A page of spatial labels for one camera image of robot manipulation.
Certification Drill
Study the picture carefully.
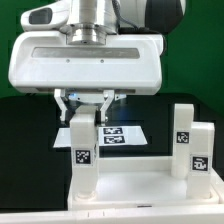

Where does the white desk top tray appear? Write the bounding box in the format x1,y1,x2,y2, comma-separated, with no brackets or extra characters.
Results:
68,156,224,210

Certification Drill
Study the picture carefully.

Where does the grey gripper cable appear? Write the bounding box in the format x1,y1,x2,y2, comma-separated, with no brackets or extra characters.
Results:
111,0,168,54

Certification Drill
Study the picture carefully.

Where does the white marker plate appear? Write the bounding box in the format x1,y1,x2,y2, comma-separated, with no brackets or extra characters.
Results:
53,126,147,148

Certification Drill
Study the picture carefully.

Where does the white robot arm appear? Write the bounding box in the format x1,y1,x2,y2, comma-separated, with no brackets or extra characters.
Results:
8,0,186,121

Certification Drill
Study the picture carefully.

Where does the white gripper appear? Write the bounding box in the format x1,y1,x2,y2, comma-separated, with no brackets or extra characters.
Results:
8,31,164,123

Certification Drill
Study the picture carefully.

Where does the white frame rail front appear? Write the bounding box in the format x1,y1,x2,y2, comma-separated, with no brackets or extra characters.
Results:
0,204,224,224

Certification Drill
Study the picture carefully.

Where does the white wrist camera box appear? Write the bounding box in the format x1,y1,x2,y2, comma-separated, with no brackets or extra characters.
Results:
20,0,71,31

